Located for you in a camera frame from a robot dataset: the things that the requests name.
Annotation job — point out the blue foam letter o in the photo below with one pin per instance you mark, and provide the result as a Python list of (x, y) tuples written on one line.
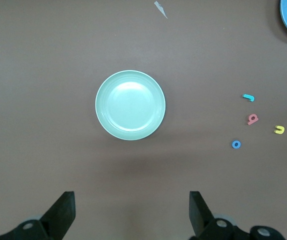
[(233, 144)]

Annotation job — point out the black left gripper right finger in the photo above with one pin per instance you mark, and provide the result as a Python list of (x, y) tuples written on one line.
[(198, 215)]

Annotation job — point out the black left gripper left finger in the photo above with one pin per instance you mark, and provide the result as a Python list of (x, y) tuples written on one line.
[(63, 212)]

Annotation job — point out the brown table cover sheet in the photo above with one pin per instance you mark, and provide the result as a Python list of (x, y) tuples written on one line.
[(33, 75)]

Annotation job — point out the pale green plate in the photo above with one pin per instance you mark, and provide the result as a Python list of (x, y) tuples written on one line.
[(130, 105)]

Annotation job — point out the yellow foam letter u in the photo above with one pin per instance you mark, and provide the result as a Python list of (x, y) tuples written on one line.
[(282, 130)]

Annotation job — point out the teal foam letter j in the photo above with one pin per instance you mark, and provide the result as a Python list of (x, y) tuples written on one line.
[(247, 96)]

